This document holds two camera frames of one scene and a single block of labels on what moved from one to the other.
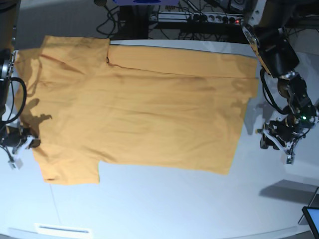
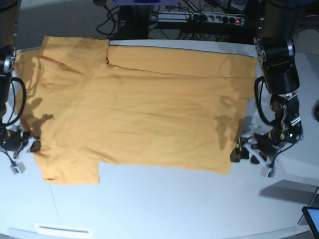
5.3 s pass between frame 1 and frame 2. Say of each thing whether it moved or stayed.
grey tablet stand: stayed
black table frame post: stayed
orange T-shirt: stayed
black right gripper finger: moved
